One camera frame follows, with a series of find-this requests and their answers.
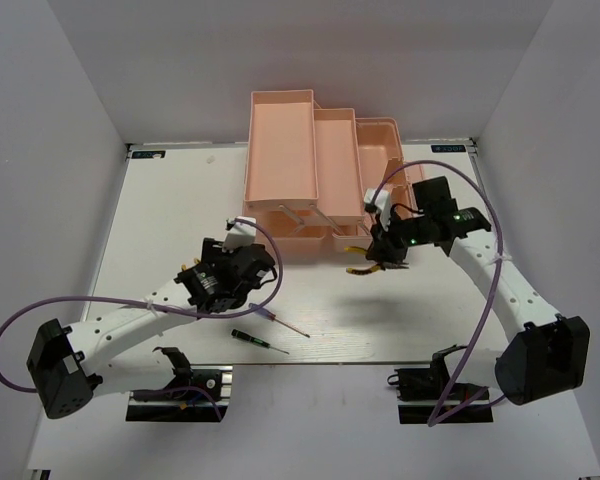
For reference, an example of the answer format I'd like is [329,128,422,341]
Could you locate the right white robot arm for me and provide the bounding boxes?
[364,177,590,405]

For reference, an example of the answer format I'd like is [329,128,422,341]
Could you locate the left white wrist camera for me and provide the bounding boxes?
[222,216,256,252]

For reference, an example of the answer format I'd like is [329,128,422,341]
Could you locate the black precision screwdriver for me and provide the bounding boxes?
[231,329,289,354]

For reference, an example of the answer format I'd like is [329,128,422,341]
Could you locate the blue handled screwdriver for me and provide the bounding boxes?
[248,303,310,338]

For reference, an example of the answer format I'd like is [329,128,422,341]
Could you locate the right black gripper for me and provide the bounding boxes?
[366,208,432,264]

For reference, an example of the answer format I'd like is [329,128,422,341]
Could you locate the pink plastic toolbox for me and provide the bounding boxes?
[243,90,424,261]

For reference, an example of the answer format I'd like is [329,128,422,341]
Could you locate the yellow pliers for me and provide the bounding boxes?
[344,246,409,276]

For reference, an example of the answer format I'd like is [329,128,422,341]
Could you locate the left blue table label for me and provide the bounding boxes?
[131,150,166,159]

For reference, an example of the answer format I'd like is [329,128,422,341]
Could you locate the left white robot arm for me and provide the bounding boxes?
[26,239,283,420]

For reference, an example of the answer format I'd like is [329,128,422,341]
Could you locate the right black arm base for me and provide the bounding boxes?
[387,345,493,425]

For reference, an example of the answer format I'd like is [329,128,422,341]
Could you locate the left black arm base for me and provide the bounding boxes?
[125,347,233,423]

